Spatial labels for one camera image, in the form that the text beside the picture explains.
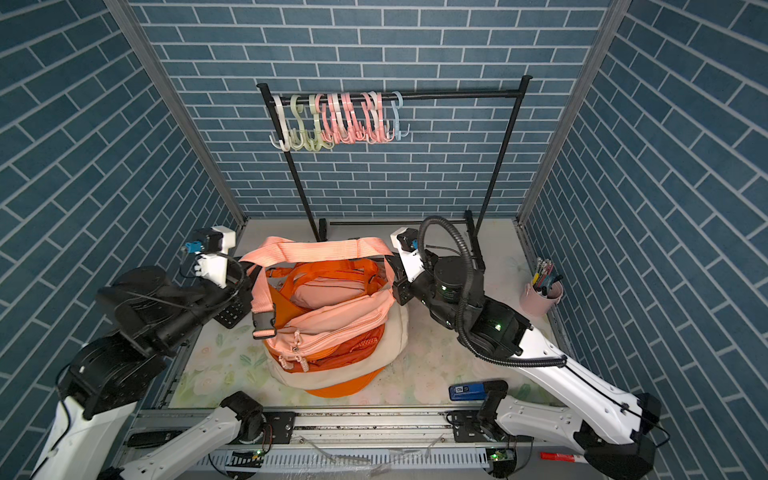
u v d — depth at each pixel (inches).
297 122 28.4
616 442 15.6
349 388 28.4
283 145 27.9
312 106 26.6
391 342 28.5
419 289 20.6
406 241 18.2
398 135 29.0
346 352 28.5
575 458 27.3
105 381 13.4
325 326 27.4
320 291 32.7
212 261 16.7
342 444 28.4
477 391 30.0
